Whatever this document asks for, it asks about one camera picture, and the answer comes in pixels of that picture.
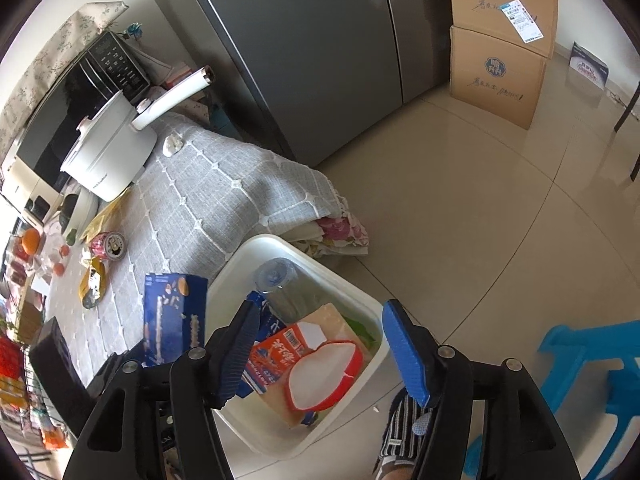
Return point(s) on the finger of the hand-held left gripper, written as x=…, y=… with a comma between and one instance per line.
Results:
x=55, y=360

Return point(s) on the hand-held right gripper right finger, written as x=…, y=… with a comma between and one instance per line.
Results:
x=406, y=355

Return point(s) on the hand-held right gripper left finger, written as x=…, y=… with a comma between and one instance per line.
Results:
x=235, y=355

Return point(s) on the orange and white carton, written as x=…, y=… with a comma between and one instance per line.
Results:
x=275, y=355

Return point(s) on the green snack packet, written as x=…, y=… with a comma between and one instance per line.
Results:
x=367, y=337

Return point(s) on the blue and white bag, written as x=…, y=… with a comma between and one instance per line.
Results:
x=270, y=322

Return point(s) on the blue snack box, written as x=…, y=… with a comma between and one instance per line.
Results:
x=170, y=320

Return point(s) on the clear plastic bottle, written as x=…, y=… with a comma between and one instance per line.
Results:
x=277, y=280

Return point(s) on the red instant noodle bowl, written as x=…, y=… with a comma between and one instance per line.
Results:
x=320, y=370

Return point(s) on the white plastic bin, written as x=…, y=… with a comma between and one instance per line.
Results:
x=320, y=270

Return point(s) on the striped slipper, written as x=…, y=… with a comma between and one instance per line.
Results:
x=400, y=425

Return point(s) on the crumpled gold foil wrapper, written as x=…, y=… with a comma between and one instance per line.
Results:
x=92, y=285

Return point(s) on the small red tomato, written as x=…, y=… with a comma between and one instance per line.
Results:
x=63, y=250
x=59, y=270

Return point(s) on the person's foot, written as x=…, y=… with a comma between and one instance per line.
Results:
x=395, y=471

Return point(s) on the orange fruit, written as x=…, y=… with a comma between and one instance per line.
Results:
x=30, y=240

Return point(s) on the small green fruit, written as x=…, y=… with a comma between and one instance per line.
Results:
x=70, y=237

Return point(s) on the red drink can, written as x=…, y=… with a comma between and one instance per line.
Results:
x=106, y=245

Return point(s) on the floral under cloth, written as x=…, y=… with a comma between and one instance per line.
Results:
x=340, y=235

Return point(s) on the grey checked tablecloth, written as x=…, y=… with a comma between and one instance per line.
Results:
x=200, y=210

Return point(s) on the yellow packet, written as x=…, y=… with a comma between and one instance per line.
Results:
x=107, y=212

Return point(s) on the cream air fryer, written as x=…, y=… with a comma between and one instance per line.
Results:
x=25, y=185

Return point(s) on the blue plastic stool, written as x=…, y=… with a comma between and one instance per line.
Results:
x=590, y=360

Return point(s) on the white electric cooking pot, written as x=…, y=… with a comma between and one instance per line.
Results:
x=110, y=155

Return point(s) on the white garlic bulb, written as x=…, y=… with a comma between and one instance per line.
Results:
x=172, y=145

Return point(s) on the black microwave oven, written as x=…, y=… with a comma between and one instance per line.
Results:
x=55, y=125

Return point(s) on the pink box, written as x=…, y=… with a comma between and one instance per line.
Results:
x=177, y=76

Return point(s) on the brown cardboard box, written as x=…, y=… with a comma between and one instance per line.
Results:
x=500, y=85
x=480, y=5

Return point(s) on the grey refrigerator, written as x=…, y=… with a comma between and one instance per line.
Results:
x=325, y=60

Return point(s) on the floral cover cloth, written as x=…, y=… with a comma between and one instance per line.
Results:
x=60, y=45

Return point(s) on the black chair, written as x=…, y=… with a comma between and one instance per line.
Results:
x=626, y=110

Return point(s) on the small purple box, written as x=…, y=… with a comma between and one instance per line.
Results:
x=590, y=67

